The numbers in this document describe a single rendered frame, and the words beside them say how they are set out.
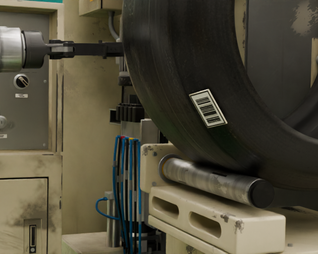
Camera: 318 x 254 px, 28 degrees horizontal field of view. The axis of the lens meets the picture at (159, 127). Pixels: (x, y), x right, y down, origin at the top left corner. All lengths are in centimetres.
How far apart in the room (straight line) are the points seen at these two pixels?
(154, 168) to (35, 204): 41
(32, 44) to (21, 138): 41
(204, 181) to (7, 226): 62
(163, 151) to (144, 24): 34
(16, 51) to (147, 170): 34
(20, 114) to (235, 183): 74
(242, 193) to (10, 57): 52
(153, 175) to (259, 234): 35
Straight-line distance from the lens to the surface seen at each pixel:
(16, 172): 156
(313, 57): 164
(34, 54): 125
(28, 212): 158
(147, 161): 127
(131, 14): 108
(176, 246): 142
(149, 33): 101
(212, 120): 96
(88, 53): 126
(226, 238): 101
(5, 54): 123
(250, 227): 99
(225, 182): 105
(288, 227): 123
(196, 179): 114
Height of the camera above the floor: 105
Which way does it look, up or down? 3 degrees down
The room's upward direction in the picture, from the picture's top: 1 degrees clockwise
